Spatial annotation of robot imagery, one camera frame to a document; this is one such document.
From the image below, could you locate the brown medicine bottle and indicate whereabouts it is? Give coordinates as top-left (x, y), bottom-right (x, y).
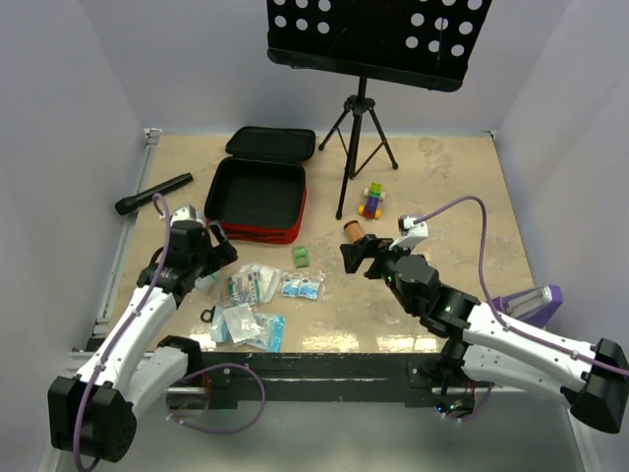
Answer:
top-left (343, 220), bottom-right (365, 244)

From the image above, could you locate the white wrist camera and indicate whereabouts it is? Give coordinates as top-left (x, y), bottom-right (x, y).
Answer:
top-left (169, 205), bottom-right (199, 227)
top-left (388, 214), bottom-right (429, 252)

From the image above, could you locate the aluminium frame rail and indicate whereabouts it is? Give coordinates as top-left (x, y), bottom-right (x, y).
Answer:
top-left (62, 128), bottom-right (162, 377)

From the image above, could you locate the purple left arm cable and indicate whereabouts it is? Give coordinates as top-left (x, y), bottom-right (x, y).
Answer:
top-left (72, 193), bottom-right (269, 472)

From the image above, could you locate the black flashlight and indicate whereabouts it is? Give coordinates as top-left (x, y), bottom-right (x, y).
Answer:
top-left (114, 172), bottom-right (194, 215)

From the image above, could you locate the green pill blister pack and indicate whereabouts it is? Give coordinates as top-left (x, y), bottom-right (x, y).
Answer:
top-left (292, 246), bottom-right (311, 268)

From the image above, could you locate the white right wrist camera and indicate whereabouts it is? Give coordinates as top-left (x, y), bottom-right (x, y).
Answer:
top-left (388, 214), bottom-right (429, 252)

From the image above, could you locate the black music stand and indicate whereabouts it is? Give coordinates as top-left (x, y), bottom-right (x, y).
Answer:
top-left (264, 0), bottom-right (494, 221)

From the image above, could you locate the white gauze plastic bag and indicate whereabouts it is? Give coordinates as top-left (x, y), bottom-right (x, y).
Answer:
top-left (223, 304), bottom-right (261, 343)

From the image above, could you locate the colourful toy block car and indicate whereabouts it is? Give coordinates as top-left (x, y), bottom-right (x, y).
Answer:
top-left (358, 182), bottom-right (385, 219)

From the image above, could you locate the purple white device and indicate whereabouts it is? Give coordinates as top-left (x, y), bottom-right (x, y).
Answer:
top-left (492, 285), bottom-right (563, 328)

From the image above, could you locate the blue medical pouch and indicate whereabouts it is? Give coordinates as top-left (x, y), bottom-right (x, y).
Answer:
top-left (210, 307), bottom-right (285, 353)

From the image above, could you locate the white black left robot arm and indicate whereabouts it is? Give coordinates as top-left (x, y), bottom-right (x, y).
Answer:
top-left (47, 219), bottom-right (238, 462)

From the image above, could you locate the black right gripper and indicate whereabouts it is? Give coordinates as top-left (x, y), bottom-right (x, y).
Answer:
top-left (340, 234), bottom-right (417, 315)

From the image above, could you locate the red black medicine kit case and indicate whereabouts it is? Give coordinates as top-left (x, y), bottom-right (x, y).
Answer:
top-left (203, 126), bottom-right (315, 245)

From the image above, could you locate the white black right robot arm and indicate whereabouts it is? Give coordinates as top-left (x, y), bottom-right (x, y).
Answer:
top-left (340, 234), bottom-right (628, 434)

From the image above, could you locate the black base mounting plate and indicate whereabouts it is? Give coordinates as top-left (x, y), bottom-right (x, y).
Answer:
top-left (146, 351), bottom-right (495, 410)

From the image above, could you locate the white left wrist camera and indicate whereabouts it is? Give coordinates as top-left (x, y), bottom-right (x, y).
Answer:
top-left (169, 205), bottom-right (199, 227)

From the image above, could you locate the bandage strips plastic bag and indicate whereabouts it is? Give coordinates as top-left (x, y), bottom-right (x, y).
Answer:
top-left (218, 264), bottom-right (284, 308)

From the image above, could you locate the white green medicine bottle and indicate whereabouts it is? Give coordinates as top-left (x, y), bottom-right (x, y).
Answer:
top-left (195, 273), bottom-right (219, 293)

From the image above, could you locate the blue wipes packet bag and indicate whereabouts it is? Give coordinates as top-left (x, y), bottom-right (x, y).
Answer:
top-left (279, 272), bottom-right (325, 301)

